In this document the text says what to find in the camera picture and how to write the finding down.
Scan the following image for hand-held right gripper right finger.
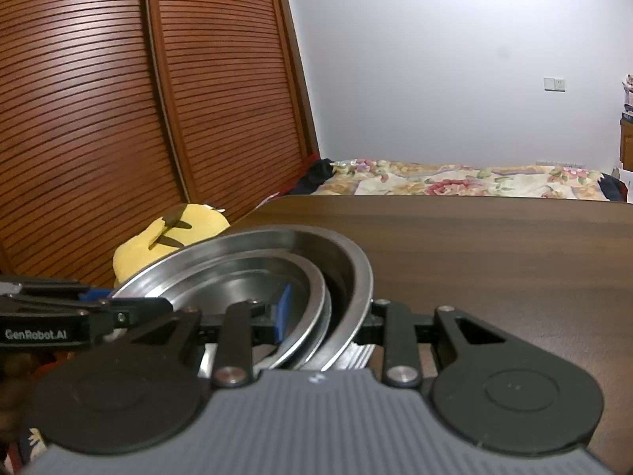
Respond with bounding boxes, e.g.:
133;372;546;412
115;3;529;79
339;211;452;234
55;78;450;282
363;299;510;388

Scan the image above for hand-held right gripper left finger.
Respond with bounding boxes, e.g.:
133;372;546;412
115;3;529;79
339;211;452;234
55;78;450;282
119;284;294;391

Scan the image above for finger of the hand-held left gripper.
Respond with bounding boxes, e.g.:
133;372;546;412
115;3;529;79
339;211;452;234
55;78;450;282
0;276;115;304
0;295;172;338

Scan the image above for medium steel bowl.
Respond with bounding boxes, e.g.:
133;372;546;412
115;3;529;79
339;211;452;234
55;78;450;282
163;251;334;372

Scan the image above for large steel bowl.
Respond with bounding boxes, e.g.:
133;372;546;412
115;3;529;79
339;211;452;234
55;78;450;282
106;224;375;373

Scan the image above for person's left hand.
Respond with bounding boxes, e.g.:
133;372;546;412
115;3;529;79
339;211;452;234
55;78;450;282
0;353;38;444

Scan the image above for yellow plush toy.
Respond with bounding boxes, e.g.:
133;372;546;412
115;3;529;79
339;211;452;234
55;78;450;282
112;202;231;289

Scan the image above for black and red clothes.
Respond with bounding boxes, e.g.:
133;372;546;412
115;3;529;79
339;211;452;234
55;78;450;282
286;153;338;197

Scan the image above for floral bed blanket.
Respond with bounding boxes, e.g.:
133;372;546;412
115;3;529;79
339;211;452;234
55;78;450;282
316;158;607;202

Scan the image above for wooden louvered wardrobe door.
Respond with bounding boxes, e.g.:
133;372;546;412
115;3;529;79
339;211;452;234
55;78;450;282
0;0;191;290
143;0;321;223

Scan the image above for white paper bag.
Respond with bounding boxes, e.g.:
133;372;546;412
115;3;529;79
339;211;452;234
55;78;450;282
615;165;633;205

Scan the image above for wooden cabinet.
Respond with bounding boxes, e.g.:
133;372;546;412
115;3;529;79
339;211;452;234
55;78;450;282
618;113;633;170

